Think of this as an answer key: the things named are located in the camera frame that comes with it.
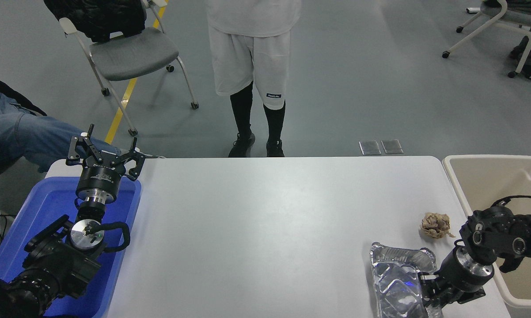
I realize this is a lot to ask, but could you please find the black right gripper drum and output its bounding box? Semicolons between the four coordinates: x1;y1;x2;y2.
437;246;491;293

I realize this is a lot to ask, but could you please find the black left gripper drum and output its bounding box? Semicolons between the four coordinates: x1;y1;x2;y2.
76;155;128;196

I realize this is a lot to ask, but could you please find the silver foil tray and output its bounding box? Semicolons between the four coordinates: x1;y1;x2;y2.
369;242;445;318

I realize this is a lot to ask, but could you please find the metal floor plate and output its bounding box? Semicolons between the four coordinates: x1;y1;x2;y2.
381;139;404;155
359;140;381;156

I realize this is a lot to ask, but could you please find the crumpled tan paper ball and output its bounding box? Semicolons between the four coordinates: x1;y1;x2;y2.
420;212;456;239

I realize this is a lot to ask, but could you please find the seated person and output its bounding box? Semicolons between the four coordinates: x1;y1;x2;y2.
0;75;167;184

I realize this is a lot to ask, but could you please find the blue plastic tray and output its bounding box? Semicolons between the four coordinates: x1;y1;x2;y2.
0;177;142;318

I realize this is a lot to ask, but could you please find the large pale bin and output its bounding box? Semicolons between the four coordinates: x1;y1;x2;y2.
442;155;531;318

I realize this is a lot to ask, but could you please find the black padded jacket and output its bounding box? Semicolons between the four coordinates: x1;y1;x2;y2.
43;0;148;43

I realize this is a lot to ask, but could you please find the standing person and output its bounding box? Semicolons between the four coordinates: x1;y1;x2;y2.
205;0;302;158

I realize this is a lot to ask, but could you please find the grey seat white-frame chair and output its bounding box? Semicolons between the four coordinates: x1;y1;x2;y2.
58;0;200;136

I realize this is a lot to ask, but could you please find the white-frame wheeled chair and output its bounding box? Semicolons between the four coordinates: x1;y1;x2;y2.
442;0;531;79

